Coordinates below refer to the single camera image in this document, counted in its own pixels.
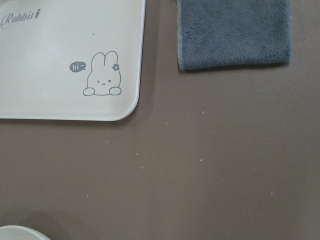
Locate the cream rectangular tray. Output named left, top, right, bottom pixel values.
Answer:
left=0, top=0, right=146, bottom=121

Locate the dark grey folded cloth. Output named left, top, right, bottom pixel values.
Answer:
left=176, top=0, right=292, bottom=71

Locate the white round plate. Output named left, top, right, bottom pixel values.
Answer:
left=0, top=225, right=50, bottom=240

